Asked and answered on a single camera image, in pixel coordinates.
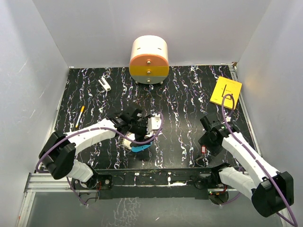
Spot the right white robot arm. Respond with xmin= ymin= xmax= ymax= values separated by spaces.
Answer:
xmin=198 ymin=114 xmax=294 ymax=217

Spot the aluminium frame rail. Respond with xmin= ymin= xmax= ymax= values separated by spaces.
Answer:
xmin=16 ymin=172 xmax=79 ymax=225

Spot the red tag key bunch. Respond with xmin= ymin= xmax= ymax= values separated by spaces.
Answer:
xmin=196 ymin=145 xmax=209 ymax=167

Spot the round three-drawer mini cabinet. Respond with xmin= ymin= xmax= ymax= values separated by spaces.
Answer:
xmin=129 ymin=35 xmax=169 ymax=85

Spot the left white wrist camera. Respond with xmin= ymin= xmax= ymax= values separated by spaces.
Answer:
xmin=147 ymin=113 xmax=162 ymax=133

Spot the yellow book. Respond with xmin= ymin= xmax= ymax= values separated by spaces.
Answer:
xmin=210 ymin=77 xmax=242 ymax=110

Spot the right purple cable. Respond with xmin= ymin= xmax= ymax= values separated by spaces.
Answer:
xmin=221 ymin=94 xmax=298 ymax=227

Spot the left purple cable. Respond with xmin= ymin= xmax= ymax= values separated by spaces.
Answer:
xmin=35 ymin=112 xmax=165 ymax=208

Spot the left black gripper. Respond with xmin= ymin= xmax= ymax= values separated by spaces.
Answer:
xmin=128 ymin=115 xmax=154 ymax=145

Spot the purple cable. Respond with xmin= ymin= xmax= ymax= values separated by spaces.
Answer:
xmin=221 ymin=94 xmax=298 ymax=227
xmin=35 ymin=112 xmax=165 ymax=208

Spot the white black stapler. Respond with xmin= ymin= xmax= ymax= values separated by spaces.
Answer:
xmin=98 ymin=77 xmax=111 ymax=91

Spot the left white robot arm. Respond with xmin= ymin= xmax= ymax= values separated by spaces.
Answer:
xmin=39 ymin=107 xmax=152 ymax=189

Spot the yellow white marker pen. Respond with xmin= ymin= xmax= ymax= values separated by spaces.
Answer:
xmin=75 ymin=106 xmax=85 ymax=128

